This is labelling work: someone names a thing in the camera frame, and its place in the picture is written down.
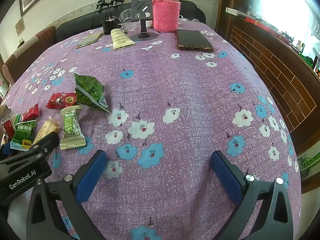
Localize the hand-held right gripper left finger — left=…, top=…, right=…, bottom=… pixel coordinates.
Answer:
left=26, top=150, right=108, bottom=240

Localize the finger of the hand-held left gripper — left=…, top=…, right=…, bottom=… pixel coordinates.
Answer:
left=0, top=149, right=44, bottom=173
left=32, top=131, right=60, bottom=153

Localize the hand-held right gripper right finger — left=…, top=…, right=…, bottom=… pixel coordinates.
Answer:
left=211, top=151, right=293, bottom=240

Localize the green snack packet blue edge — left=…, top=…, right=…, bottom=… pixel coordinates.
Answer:
left=10, top=120, right=38, bottom=150

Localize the white and green candy packet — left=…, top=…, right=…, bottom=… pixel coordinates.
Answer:
left=59, top=105, right=86, bottom=150

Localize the cardboard tray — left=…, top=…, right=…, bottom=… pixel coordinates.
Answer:
left=0, top=104, right=13, bottom=145

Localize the beige snack packet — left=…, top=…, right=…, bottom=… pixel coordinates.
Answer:
left=32, top=116, right=62, bottom=145

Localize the small red candy packet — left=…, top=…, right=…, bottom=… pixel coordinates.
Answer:
left=22, top=103, right=40, bottom=122

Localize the red candy packet gold emblem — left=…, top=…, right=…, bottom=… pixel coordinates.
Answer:
left=46, top=92, right=77, bottom=110

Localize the green triangular snack packet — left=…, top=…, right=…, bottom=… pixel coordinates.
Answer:
left=74, top=72, right=112, bottom=114

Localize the brown armchair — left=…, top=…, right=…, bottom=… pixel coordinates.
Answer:
left=2, top=26, right=57, bottom=87

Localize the purple floral tablecloth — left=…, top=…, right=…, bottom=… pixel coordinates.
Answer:
left=0, top=21, right=300, bottom=240

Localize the olive flat pouch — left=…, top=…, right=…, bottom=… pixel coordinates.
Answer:
left=76, top=32, right=104, bottom=49

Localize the wooden brick-pattern counter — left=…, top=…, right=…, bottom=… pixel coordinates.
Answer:
left=225, top=7, right=320, bottom=155

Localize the black sofa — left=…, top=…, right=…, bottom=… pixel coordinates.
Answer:
left=56, top=0, right=207, bottom=44

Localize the yellow-green sachet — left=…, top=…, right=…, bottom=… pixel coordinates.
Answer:
left=110, top=28, right=135, bottom=50

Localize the black smartphone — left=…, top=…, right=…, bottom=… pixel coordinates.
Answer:
left=174, top=29, right=215, bottom=52

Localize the clear plastic cup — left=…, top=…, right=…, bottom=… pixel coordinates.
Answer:
left=119, top=9, right=140, bottom=32

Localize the black phone stand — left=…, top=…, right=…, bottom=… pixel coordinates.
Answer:
left=130, top=0, right=159, bottom=41

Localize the pink bottle with knitted sleeve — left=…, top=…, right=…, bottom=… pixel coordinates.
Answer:
left=152, top=0, right=181, bottom=32

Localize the paper wall notice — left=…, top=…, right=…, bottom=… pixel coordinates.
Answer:
left=15, top=17, right=25, bottom=34

